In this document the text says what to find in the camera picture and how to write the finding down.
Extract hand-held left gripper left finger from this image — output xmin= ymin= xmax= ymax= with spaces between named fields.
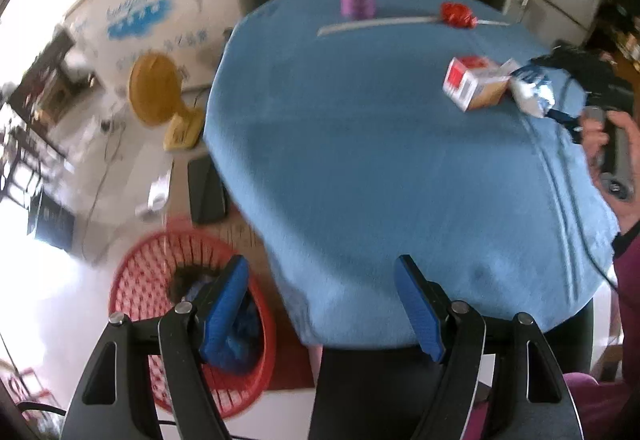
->
xmin=62 ymin=255 xmax=249 ymax=440

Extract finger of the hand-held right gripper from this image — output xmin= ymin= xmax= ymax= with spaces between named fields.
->
xmin=542 ymin=104 xmax=586 ymax=145

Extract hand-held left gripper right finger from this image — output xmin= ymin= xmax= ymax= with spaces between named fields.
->
xmin=393 ymin=255 xmax=583 ymax=440

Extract orange white medicine box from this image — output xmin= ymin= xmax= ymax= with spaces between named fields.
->
xmin=442 ymin=56 xmax=523 ymax=113

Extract red plastic basket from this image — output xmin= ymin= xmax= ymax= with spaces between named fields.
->
xmin=107 ymin=217 xmax=278 ymax=423

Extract red plastic bag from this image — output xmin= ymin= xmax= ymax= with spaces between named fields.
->
xmin=439 ymin=2 xmax=476 ymax=30

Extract person's right forearm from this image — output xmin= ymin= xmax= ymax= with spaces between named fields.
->
xmin=611 ymin=220 xmax=640 ymax=301

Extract person's right hand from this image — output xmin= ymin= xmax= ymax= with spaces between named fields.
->
xmin=577 ymin=110 xmax=640 ymax=235

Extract brown cardboard box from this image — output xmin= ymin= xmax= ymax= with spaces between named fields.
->
xmin=170 ymin=155 xmax=273 ymax=281

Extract person's black pants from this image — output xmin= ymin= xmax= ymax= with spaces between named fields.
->
xmin=307 ymin=300 xmax=596 ymax=440

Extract black phone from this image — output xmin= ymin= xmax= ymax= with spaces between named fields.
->
xmin=187 ymin=154 xmax=228 ymax=227

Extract white small heater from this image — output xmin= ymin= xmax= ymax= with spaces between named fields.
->
xmin=135 ymin=170 xmax=173 ymax=221

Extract long white strip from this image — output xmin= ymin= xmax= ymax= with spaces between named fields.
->
xmin=317 ymin=16 xmax=511 ymax=38

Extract yellow electric fan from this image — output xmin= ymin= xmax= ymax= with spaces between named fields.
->
xmin=127 ymin=50 xmax=206 ymax=151

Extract white chest freezer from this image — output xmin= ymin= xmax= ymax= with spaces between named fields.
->
xmin=65 ymin=0 xmax=251 ymax=90

